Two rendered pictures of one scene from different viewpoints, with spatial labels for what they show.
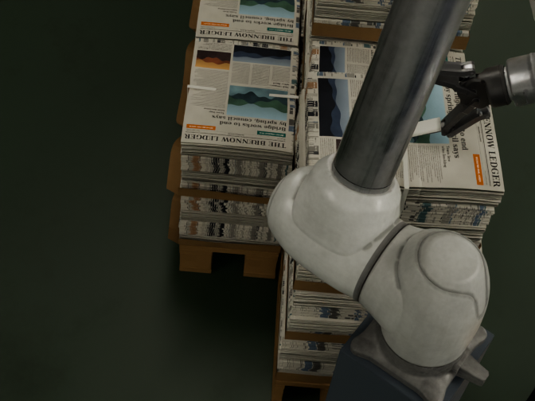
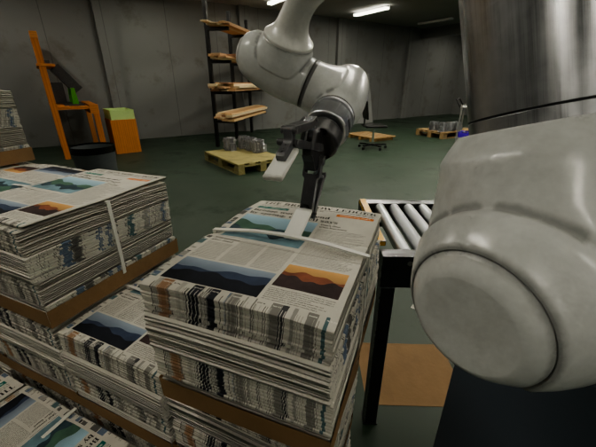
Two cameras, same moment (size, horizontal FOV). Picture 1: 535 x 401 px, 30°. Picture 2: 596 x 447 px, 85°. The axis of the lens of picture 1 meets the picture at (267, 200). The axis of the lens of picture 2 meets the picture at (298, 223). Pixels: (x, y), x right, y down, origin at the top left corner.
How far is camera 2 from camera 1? 1.62 m
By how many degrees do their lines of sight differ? 56
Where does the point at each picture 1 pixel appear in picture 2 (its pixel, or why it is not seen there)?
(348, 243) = not seen: outside the picture
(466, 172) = (356, 222)
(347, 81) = (190, 256)
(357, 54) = (113, 306)
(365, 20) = (97, 275)
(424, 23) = not seen: outside the picture
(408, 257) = not seen: outside the picture
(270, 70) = (17, 423)
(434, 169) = (346, 236)
